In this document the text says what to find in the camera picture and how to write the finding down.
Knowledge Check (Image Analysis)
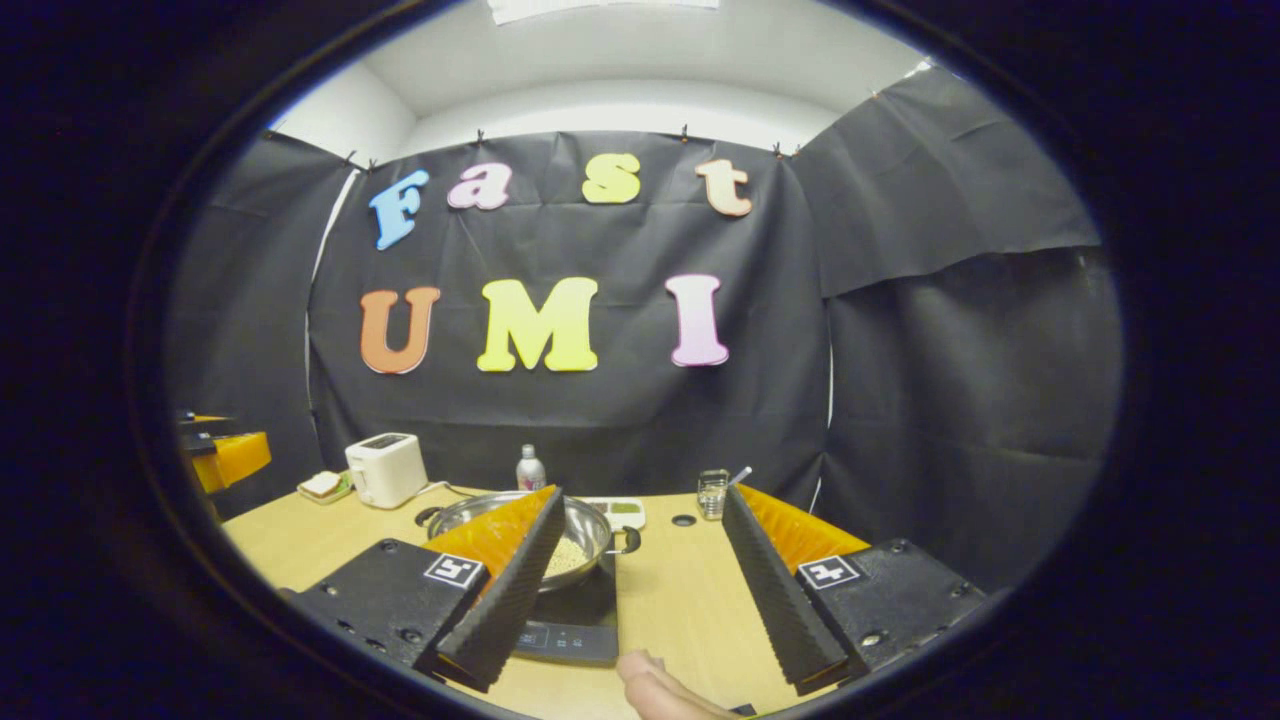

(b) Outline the white divided spice dish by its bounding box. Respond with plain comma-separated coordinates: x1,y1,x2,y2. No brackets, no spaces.
580,497,647,531

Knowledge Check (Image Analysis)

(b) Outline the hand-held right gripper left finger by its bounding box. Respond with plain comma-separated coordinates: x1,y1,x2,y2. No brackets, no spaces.
283,485,567,694

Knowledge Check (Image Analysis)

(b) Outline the steel pot with black handle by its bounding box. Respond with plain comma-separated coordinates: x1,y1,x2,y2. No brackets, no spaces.
415,490,642,593

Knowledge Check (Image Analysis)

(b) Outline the black induction cooktop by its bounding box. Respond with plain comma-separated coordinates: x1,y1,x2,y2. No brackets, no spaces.
512,570,621,665

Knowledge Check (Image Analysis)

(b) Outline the large ceiling light panel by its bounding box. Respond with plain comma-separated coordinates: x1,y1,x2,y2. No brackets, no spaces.
487,0,721,26

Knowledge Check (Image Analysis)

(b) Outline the black backdrop cloth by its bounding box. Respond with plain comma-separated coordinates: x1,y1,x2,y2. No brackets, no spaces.
165,65,1123,591

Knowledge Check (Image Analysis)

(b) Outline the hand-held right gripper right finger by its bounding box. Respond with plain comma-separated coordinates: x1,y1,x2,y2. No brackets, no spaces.
722,484,991,696

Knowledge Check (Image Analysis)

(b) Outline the white rectangular tray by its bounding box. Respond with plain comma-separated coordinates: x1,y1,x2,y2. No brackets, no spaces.
297,470,355,506

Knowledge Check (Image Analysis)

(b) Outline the pile of yellow soybeans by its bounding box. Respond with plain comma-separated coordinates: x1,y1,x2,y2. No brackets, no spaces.
540,540,591,579

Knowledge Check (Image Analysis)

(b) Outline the white toaster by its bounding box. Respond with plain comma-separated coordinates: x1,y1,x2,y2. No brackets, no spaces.
345,432,429,510

